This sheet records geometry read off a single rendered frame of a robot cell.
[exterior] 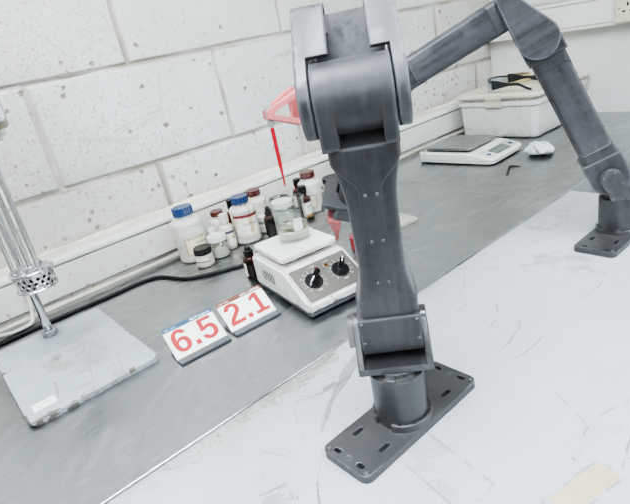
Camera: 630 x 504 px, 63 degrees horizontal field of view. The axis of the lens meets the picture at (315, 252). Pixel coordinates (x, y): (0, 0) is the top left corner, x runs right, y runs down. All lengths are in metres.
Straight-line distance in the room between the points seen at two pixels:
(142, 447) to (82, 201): 0.69
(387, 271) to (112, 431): 0.45
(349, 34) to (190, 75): 0.89
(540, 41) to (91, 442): 0.88
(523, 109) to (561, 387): 1.26
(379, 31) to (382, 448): 0.42
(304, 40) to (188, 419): 0.50
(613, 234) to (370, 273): 0.62
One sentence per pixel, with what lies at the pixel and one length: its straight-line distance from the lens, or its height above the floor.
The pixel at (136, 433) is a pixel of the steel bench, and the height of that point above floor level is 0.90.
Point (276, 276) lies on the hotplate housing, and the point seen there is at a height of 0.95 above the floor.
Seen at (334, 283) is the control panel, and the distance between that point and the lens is 0.89.
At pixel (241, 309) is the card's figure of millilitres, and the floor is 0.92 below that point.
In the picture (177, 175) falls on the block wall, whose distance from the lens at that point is 1.35.
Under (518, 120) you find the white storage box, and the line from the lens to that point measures 1.85.
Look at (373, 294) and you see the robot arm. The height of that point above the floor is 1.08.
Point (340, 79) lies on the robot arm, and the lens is 0.43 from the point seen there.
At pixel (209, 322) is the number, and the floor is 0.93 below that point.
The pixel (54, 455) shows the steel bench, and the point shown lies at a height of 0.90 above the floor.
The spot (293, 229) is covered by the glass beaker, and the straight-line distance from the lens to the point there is 0.94.
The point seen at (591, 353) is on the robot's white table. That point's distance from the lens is 0.75.
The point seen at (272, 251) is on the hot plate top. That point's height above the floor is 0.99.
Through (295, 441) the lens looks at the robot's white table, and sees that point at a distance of 0.65.
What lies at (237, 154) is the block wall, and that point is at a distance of 1.43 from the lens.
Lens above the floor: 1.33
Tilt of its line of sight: 22 degrees down
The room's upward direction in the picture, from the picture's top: 12 degrees counter-clockwise
